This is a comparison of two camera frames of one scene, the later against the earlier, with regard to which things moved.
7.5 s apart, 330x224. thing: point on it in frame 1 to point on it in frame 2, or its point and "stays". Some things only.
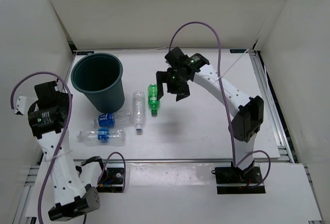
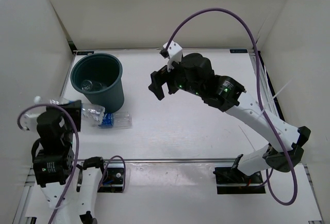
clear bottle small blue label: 115,138 to 93,114
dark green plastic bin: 99,76 stays
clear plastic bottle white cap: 138,109 to 88,85
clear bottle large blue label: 121,117 stays
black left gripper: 65,100 to 75,108
